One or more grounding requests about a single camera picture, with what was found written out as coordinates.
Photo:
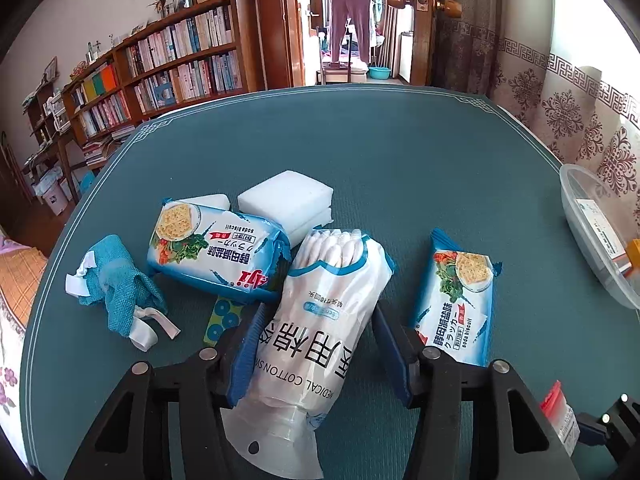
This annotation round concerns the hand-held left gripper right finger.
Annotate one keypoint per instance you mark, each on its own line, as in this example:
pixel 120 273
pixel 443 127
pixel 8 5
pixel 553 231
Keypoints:
pixel 392 360

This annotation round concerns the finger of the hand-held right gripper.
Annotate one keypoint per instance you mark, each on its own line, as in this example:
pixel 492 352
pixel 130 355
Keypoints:
pixel 615 425

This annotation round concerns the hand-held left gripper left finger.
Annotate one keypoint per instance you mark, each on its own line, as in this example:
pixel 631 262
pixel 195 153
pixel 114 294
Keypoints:
pixel 245 355

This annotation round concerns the cotton swab bag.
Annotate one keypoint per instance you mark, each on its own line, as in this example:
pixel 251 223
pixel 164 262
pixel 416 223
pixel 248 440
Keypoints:
pixel 320 320

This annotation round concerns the blue cracker packet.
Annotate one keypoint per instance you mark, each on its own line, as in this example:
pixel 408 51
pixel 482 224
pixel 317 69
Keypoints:
pixel 210 255
pixel 460 300

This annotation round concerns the yellow building block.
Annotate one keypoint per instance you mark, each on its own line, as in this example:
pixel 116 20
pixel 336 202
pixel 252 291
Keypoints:
pixel 632 250

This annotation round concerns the white printed packet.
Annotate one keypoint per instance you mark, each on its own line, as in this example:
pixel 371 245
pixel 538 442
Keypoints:
pixel 600 230

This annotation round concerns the clear plastic bowl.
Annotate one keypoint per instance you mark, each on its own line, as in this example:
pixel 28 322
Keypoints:
pixel 570 185

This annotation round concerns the green strip with blue circles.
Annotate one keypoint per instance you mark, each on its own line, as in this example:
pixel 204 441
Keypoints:
pixel 220 320

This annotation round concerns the small red-topped zip bag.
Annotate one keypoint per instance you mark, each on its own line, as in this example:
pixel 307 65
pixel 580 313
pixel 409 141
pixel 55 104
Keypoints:
pixel 560 420

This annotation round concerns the blue mesh pouch white ribbon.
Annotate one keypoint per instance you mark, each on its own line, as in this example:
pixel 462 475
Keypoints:
pixel 115 280

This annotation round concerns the patterned bed cover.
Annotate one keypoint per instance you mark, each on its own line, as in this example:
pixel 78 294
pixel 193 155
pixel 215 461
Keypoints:
pixel 17 280

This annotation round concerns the white storage bin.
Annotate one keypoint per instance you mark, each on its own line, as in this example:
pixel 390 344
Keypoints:
pixel 55 192

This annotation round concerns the pile of books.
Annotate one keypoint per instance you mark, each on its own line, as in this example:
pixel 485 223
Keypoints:
pixel 105 147

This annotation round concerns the blue basin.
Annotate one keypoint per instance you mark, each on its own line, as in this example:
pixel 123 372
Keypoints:
pixel 380 73

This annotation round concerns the small wooden shelf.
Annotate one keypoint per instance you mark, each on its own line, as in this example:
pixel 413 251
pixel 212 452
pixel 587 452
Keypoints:
pixel 42 120

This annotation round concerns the wooden door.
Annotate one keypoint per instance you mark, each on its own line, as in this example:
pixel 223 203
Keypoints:
pixel 425 45

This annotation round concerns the brown drape curtain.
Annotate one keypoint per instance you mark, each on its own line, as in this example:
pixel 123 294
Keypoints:
pixel 465 50

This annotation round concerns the wooden bookshelf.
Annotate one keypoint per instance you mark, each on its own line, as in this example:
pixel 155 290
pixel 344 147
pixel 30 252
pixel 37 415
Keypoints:
pixel 247 35

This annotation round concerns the white patterned curtain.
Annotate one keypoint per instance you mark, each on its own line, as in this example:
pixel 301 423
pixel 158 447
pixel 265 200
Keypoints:
pixel 565 85

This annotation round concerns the rows of shelved books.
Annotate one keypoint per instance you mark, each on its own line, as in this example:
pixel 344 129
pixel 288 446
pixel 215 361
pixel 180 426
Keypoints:
pixel 185 35

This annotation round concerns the purple hanging pants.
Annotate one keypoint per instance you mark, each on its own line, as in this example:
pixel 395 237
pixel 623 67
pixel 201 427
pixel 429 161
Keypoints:
pixel 350 15

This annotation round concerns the wooden door knob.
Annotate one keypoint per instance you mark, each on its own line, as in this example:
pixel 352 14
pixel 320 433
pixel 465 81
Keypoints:
pixel 449 9
pixel 400 0

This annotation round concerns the wooden door frame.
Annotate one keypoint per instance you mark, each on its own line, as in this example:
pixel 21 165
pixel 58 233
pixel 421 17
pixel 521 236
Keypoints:
pixel 280 25

